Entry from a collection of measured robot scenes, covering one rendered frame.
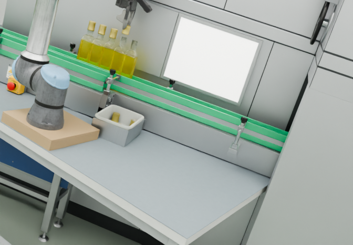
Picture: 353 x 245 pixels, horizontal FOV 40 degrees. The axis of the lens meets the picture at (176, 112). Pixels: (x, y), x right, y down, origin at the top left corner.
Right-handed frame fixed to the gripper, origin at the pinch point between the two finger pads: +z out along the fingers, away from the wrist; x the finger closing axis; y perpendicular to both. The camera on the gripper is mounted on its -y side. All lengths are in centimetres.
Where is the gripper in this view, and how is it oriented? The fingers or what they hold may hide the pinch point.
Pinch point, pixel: (126, 27)
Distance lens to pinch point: 239.3
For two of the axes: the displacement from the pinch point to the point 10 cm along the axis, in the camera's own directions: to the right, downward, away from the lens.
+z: -2.9, 9.1, 3.0
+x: -2.5, 2.2, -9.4
